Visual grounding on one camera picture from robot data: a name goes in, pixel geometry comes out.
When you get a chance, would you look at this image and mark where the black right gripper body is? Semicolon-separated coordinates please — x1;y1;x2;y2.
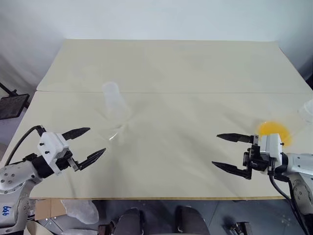
242;144;270;173

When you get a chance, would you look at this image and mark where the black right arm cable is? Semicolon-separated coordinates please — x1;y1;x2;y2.
268;168;309;235

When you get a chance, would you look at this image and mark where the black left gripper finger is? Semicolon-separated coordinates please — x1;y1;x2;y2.
77;148;107;172
61;127;91;141

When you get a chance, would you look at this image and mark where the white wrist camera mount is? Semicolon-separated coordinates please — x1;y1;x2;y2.
37;132;70;176
259;133;285;160

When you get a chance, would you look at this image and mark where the black metal stand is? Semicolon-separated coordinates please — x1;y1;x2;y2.
0;82;31;121

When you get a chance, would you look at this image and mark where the clear plastic bag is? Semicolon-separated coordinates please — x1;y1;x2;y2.
60;199;100;225

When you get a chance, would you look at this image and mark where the dark rounded shape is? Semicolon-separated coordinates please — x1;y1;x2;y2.
109;207;148;235
174;205;209;235

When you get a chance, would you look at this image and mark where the empty clear plastic bottle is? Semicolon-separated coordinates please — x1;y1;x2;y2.
101;81;132;143

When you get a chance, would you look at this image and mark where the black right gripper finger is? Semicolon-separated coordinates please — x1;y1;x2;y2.
211;161;253;181
216;133;259;146

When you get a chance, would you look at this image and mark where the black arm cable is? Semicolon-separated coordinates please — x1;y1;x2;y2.
4;125;46;167
268;168;309;235

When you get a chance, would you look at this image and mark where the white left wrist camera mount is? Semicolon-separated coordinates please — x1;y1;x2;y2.
37;132;70;176

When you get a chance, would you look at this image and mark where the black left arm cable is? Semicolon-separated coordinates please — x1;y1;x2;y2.
4;125;46;167

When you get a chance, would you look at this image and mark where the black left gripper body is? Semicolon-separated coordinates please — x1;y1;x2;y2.
55;149;79;172

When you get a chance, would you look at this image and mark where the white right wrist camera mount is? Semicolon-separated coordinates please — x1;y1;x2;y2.
259;133;285;160

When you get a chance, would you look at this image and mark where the brown cardboard box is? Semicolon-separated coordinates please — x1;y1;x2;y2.
35;198;65;221

